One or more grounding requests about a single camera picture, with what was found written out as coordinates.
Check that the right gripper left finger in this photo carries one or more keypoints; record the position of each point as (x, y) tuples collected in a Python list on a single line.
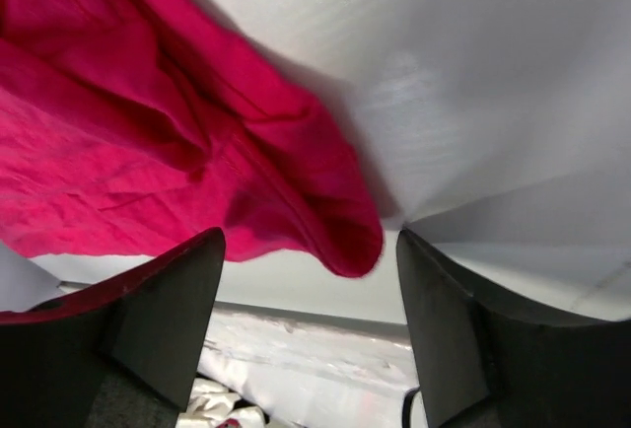
[(120, 353)]

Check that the magenta pink t shirt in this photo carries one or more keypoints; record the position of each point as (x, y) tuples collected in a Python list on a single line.
[(129, 126)]

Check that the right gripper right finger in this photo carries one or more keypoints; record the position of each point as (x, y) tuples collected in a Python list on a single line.
[(488, 356)]

